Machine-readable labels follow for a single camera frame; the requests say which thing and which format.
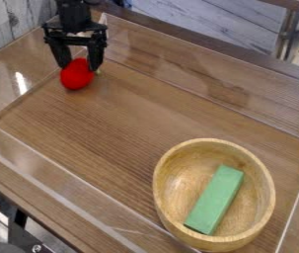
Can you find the metal stand in background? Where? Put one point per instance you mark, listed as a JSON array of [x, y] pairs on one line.
[[289, 36]]

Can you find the black table leg bracket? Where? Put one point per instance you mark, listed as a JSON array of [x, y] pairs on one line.
[[21, 237]]

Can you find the red plush fruit green stem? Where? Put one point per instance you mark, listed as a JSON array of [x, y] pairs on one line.
[[77, 75]]

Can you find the clear acrylic tray walls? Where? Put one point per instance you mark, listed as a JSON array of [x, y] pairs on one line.
[[79, 149]]

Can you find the clear acrylic corner bracket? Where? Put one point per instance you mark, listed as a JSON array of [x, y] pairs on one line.
[[103, 19]]

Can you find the wooden bowl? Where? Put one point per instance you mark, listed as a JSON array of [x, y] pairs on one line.
[[181, 176]]

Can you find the green rectangular block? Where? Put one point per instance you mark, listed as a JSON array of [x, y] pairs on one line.
[[214, 201]]

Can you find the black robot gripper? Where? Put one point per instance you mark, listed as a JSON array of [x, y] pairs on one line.
[[74, 29]]

